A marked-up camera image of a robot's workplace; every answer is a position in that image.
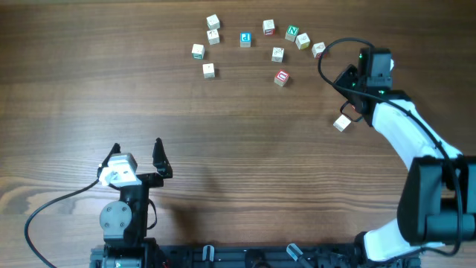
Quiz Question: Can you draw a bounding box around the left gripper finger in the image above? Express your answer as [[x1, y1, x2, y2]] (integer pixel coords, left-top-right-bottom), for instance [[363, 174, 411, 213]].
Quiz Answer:
[[97, 143, 120, 177], [152, 138, 173, 178]]

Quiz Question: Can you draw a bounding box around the wooden block teal side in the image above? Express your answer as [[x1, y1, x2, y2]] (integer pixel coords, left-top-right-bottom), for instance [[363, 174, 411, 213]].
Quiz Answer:
[[333, 115, 352, 132]]

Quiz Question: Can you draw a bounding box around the red letter A block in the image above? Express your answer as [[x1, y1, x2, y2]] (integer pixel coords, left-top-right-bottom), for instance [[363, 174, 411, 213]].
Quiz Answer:
[[202, 63, 216, 79]]

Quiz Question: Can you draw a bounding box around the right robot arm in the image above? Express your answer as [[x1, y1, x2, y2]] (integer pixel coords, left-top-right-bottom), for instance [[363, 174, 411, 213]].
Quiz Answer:
[[331, 46, 475, 265]]

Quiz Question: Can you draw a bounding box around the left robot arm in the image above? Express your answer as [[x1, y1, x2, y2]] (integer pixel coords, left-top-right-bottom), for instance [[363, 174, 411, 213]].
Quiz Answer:
[[89, 138, 173, 268]]

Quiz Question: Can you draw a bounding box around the wooden block red side right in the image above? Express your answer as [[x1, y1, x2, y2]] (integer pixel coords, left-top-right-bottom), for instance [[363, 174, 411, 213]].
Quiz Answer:
[[312, 42, 326, 59]]

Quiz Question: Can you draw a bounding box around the wooden block red side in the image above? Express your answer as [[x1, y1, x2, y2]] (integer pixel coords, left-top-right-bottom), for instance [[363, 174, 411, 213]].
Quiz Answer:
[[263, 19, 276, 36], [312, 42, 326, 59]]

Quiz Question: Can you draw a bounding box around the wooden block yellow side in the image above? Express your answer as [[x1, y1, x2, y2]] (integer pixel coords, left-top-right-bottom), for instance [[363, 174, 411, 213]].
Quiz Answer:
[[295, 33, 310, 50]]

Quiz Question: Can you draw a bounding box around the red letter U block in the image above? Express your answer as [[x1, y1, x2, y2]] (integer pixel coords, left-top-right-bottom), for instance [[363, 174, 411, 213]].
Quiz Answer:
[[274, 69, 289, 87]]

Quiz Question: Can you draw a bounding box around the green letter N block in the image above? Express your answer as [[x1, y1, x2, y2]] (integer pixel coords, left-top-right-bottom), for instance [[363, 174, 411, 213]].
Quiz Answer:
[[285, 25, 299, 42]]

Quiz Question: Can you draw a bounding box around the wooden block with picture centre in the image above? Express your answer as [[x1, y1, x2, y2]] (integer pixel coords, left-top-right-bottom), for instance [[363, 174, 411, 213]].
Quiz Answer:
[[271, 47, 284, 63]]

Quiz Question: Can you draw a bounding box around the wooden block green side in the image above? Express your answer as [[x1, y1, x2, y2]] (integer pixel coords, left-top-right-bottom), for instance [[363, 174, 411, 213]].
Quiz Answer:
[[191, 44, 205, 60]]

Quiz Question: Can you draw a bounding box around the wooden block red side top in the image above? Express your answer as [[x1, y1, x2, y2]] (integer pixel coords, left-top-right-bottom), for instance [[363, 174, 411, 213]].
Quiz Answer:
[[263, 19, 276, 36]]

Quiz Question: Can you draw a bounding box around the blue letter P block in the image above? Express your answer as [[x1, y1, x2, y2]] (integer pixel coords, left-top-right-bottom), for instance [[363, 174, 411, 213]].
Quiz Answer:
[[239, 32, 251, 48]]

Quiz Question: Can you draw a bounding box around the wooden block with tree picture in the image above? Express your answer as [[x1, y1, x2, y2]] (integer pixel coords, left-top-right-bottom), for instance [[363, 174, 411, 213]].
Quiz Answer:
[[207, 29, 220, 45]]

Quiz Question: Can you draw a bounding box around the plain wooden block top left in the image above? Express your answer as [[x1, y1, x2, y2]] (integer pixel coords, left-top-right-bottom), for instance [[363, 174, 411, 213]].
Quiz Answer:
[[206, 14, 220, 30]]

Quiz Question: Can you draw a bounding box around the left black camera cable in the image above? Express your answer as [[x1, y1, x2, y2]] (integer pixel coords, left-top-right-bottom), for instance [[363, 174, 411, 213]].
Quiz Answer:
[[23, 177, 101, 268]]

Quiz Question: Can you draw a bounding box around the black camera cable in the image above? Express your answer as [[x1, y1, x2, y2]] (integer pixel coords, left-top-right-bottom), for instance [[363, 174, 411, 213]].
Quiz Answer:
[[23, 177, 101, 268], [317, 36, 464, 258]]

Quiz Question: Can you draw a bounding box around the right black camera cable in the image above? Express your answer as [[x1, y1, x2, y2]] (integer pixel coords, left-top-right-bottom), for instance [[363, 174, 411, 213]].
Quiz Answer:
[[317, 36, 464, 258]]

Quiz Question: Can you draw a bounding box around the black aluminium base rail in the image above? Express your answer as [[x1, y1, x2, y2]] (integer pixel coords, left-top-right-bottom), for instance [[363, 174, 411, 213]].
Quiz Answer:
[[89, 243, 421, 268]]

